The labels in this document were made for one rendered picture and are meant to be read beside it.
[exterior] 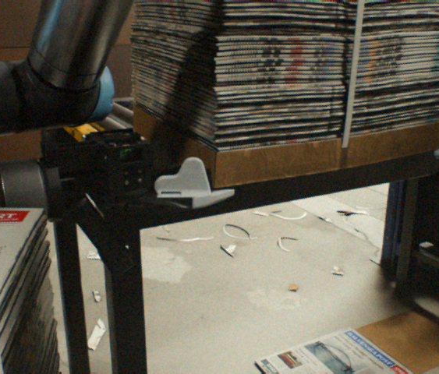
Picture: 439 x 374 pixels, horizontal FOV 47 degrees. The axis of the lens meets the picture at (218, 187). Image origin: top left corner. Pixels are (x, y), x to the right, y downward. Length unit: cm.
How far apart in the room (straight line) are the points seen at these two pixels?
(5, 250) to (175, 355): 130
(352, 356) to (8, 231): 137
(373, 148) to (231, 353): 107
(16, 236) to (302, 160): 37
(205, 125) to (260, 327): 126
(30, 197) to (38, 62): 13
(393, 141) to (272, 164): 20
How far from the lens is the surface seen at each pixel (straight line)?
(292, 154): 63
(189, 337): 173
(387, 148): 74
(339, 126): 67
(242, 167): 60
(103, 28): 48
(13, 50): 387
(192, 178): 58
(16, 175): 55
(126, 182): 58
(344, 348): 170
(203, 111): 59
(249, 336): 174
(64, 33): 49
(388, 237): 224
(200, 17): 60
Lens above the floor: 98
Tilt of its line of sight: 18 degrees down
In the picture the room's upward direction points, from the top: straight up
